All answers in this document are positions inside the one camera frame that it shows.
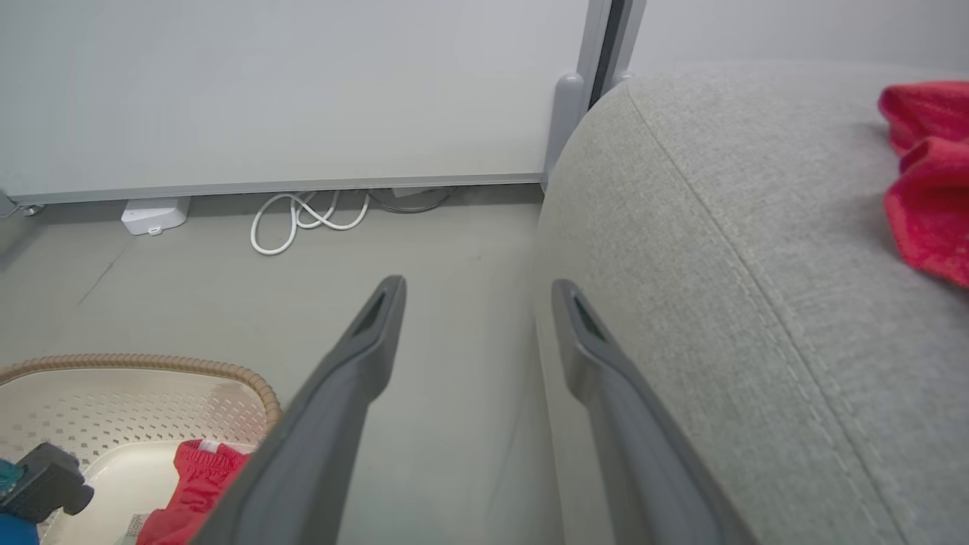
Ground coiled white cable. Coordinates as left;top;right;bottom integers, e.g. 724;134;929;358
251;189;371;257

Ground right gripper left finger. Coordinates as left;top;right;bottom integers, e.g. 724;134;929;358
193;275;407;545

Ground grey fabric sofa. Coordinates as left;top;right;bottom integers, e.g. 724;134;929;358
530;61;969;545

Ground grey partition foot with caster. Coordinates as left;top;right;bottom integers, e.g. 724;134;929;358
0;189;44;220

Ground black floor cable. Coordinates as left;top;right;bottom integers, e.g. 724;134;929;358
369;186;456;215

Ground narrow white partition panel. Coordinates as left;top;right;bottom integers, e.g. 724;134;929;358
621;0;969;78

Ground wide white partition panel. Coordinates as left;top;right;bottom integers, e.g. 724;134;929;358
0;0;612;206

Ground white power strip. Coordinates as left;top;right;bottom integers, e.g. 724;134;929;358
121;197;191;237

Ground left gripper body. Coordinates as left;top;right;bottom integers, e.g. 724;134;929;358
0;443;95;545

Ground beige plastic laundry basket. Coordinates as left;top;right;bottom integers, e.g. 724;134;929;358
0;353;283;545

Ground red garment with white trim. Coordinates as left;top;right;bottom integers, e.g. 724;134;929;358
878;81;969;289

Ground red shorts with elastic waistband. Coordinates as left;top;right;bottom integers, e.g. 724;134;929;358
136;439;252;545

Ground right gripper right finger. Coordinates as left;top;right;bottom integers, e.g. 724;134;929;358
551;279;758;545

